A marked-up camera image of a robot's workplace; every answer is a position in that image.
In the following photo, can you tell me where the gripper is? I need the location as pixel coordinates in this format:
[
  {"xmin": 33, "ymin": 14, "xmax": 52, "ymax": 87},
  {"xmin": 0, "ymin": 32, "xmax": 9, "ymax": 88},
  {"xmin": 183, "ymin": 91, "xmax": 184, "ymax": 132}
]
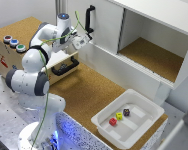
[{"xmin": 72, "ymin": 31, "xmax": 93, "ymax": 51}]

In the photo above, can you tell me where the wooden drawer box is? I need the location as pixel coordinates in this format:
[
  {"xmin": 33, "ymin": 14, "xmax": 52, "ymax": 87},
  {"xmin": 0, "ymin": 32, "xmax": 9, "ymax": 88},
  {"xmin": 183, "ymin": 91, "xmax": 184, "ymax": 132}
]
[{"xmin": 0, "ymin": 16, "xmax": 81, "ymax": 86}]

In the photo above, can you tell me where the white sliding door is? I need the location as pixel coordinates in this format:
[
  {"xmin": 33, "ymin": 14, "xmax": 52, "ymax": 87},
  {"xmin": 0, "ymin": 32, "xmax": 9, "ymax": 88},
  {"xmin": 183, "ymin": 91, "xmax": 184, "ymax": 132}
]
[{"xmin": 66, "ymin": 0, "xmax": 125, "ymax": 57}]

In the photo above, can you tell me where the green button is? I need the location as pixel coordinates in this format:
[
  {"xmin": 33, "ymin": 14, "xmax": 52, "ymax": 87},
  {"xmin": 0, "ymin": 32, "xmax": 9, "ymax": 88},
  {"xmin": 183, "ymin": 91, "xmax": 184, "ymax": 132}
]
[{"xmin": 15, "ymin": 43, "xmax": 27, "ymax": 54}]

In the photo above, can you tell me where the blue button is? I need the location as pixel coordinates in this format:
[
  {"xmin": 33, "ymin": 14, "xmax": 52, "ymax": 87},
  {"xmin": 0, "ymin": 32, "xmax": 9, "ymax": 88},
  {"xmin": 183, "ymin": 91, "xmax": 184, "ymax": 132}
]
[{"xmin": 9, "ymin": 38, "xmax": 20, "ymax": 48}]

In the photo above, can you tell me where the red button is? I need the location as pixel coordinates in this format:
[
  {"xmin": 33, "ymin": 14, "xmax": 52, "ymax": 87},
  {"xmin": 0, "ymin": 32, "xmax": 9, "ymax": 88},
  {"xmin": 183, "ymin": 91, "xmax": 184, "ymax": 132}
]
[{"xmin": 3, "ymin": 35, "xmax": 13, "ymax": 45}]

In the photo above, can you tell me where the yellow block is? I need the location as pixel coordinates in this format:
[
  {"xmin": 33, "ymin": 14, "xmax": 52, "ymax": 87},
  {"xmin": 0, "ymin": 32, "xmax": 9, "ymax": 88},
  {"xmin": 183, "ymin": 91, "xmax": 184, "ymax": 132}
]
[{"xmin": 115, "ymin": 112, "xmax": 124, "ymax": 121}]

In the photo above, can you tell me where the purple block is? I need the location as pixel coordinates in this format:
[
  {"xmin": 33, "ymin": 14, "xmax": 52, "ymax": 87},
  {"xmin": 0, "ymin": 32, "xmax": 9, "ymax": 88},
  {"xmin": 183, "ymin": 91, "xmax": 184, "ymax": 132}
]
[{"xmin": 122, "ymin": 107, "xmax": 131, "ymax": 117}]

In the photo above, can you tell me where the pink block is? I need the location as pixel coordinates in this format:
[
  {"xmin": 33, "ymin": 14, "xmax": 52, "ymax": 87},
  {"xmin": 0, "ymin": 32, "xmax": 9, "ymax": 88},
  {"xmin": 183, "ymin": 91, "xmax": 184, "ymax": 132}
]
[{"xmin": 108, "ymin": 117, "xmax": 118, "ymax": 127}]

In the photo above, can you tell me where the white cabinet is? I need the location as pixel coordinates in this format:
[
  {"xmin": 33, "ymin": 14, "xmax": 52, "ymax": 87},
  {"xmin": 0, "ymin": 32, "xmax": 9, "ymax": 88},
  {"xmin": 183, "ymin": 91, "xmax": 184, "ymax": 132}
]
[{"xmin": 66, "ymin": 0, "xmax": 188, "ymax": 108}]

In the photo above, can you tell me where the white plastic box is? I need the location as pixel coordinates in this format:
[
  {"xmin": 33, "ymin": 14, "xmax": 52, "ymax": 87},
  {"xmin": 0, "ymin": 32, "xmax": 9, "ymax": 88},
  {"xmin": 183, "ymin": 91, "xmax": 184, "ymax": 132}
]
[{"xmin": 90, "ymin": 88, "xmax": 166, "ymax": 150}]

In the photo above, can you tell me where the black door handle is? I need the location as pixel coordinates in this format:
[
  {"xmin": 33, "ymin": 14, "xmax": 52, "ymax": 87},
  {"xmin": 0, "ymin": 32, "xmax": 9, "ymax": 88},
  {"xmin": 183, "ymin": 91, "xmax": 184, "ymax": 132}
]
[{"xmin": 85, "ymin": 4, "xmax": 96, "ymax": 35}]

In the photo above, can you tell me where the black drawer handle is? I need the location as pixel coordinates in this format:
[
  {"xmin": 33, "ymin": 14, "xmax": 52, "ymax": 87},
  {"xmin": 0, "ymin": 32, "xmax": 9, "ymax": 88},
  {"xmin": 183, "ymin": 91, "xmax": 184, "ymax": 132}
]
[{"xmin": 51, "ymin": 55, "xmax": 80, "ymax": 77}]

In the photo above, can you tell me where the green cable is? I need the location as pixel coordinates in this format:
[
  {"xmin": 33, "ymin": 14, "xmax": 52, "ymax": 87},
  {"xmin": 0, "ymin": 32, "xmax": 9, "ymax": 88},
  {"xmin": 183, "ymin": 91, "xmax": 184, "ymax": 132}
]
[{"xmin": 29, "ymin": 10, "xmax": 91, "ymax": 150}]

